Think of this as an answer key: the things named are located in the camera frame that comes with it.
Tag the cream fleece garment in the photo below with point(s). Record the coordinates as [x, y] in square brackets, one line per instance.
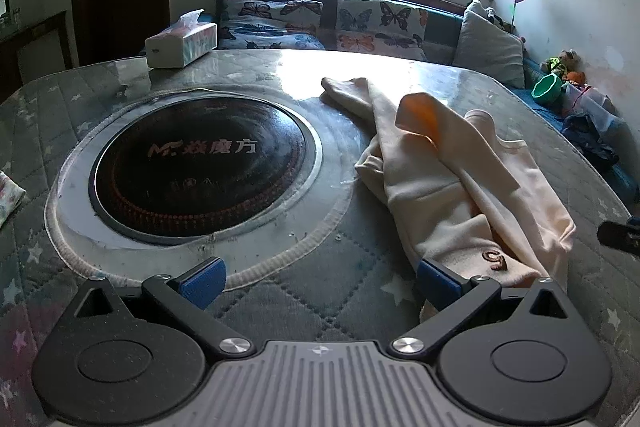
[425, 167]

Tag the round black induction cooktop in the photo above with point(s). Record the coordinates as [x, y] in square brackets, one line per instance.
[200, 167]

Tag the green plastic bowl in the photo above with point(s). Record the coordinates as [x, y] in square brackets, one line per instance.
[546, 88]

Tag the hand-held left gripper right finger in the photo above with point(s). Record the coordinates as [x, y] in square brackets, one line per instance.
[437, 287]

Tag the plain grey pillow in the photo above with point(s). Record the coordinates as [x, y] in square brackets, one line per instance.
[487, 52]

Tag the floral cloth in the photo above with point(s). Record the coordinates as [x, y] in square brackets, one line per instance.
[9, 199]

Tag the green brown stuffed toy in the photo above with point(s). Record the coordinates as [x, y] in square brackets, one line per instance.
[562, 63]

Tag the orange stuffed toy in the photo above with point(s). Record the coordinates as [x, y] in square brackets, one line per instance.
[575, 78]

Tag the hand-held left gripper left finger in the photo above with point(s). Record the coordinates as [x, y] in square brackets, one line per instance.
[202, 284]

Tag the blue sofa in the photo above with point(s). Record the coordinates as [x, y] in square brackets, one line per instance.
[440, 27]

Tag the white tissue box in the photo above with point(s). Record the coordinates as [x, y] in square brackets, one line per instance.
[175, 47]

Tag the dark blue cloth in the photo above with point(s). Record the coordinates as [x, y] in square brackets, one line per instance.
[590, 142]

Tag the clear plastic bag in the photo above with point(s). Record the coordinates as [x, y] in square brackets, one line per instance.
[595, 104]

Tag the butterfly print cushion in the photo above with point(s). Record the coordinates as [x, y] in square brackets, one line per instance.
[270, 24]
[380, 24]

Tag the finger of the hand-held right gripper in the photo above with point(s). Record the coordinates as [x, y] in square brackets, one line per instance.
[617, 234]

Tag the black white plush toy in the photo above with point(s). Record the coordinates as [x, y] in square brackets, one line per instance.
[497, 18]

